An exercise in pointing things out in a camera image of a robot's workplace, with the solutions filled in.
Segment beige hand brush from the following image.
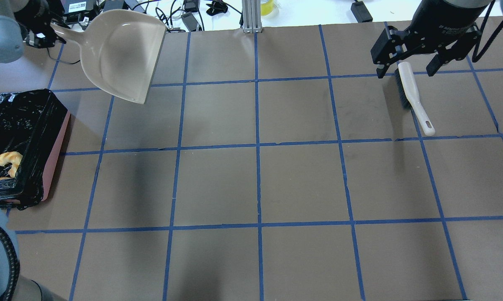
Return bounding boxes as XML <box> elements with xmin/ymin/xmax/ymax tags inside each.
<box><xmin>395</xmin><ymin>61</ymin><xmax>436</xmax><ymax>136</ymax></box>

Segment yellow tape roll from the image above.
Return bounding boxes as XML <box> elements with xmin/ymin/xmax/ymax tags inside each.
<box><xmin>260</xmin><ymin>0</ymin><xmax>278</xmax><ymax>17</ymax></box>

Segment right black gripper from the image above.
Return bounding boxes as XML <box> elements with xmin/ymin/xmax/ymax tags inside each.
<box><xmin>370</xmin><ymin>0</ymin><xmax>493</xmax><ymax>79</ymax></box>

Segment black power adapter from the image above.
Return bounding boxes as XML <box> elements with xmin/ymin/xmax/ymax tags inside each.
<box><xmin>350</xmin><ymin>0</ymin><xmax>373</xmax><ymax>23</ymax></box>

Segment bin with black bag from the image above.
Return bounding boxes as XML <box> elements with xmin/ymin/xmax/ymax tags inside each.
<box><xmin>0</xmin><ymin>89</ymin><xmax>68</xmax><ymax>210</ymax></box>

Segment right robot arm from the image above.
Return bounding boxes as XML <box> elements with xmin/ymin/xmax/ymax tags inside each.
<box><xmin>370</xmin><ymin>0</ymin><xmax>503</xmax><ymax>79</ymax></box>

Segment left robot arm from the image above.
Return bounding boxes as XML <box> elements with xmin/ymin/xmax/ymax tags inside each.
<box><xmin>0</xmin><ymin>0</ymin><xmax>63</xmax><ymax>301</ymax></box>

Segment beige plastic dustpan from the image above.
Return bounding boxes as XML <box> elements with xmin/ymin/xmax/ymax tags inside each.
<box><xmin>55</xmin><ymin>9</ymin><xmax>167</xmax><ymax>104</ymax></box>

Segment black clip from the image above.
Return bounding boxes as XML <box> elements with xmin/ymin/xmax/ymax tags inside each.
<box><xmin>206</xmin><ymin>0</ymin><xmax>228</xmax><ymax>16</ymax></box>

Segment aluminium frame post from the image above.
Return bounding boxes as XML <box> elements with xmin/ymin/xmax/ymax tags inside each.
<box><xmin>242</xmin><ymin>0</ymin><xmax>263</xmax><ymax>33</ymax></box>

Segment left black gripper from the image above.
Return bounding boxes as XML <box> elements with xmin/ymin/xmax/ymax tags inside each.
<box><xmin>13</xmin><ymin>0</ymin><xmax>68</xmax><ymax>49</ymax></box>

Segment black power brick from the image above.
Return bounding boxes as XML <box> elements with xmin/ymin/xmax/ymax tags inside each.
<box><xmin>181</xmin><ymin>12</ymin><xmax>203</xmax><ymax>32</ymax></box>

